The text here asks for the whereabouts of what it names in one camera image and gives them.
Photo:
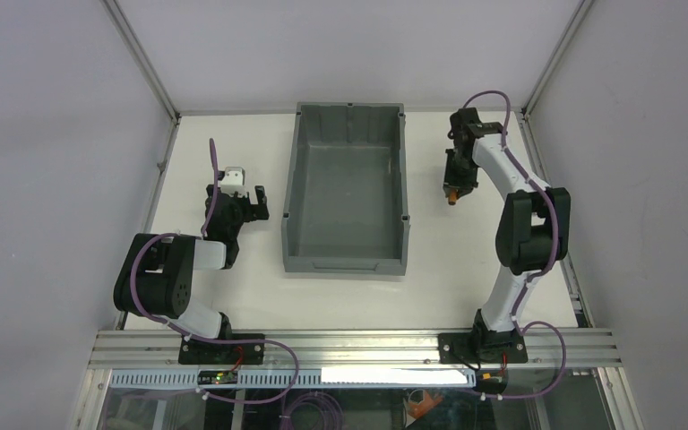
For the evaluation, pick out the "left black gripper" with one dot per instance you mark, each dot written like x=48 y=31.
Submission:
x=240 y=201

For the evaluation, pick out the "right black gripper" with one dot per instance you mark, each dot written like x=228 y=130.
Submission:
x=456 y=181

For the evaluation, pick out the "orange black handled screwdriver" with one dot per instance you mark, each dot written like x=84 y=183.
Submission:
x=452 y=197

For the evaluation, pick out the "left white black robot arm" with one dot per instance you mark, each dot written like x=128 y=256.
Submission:
x=155 y=280

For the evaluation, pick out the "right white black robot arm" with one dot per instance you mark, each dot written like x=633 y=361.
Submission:
x=532 y=235

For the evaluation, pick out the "grey plastic storage bin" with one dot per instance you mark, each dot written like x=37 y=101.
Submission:
x=346 y=207

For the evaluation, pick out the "orange object under table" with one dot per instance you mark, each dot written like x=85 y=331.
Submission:
x=420 y=401

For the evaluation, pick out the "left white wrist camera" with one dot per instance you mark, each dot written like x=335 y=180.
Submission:
x=232 y=182

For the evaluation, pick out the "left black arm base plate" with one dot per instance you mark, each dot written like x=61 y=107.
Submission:
x=244 y=348

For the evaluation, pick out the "back aluminium frame rail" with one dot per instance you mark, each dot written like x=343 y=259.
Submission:
x=293 y=109

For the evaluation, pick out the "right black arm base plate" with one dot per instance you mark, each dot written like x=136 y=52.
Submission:
x=476 y=348

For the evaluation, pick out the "front aluminium mounting rail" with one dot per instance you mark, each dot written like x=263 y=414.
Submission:
x=411 y=349

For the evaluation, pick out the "white slotted cable duct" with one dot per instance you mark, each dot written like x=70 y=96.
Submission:
x=324 y=378

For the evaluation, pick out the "left aluminium frame post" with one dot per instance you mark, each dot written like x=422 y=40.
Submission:
x=136 y=49

